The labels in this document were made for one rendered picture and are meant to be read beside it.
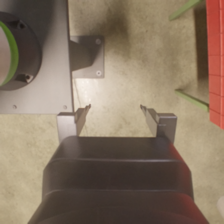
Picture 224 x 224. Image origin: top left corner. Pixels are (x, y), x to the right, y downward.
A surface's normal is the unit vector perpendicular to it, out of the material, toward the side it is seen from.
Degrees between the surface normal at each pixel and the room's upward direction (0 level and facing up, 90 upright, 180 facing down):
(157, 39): 0
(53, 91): 0
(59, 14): 0
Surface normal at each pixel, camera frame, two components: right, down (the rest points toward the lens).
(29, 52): 0.93, 0.13
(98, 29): -0.01, 0.30
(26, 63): 0.91, 0.37
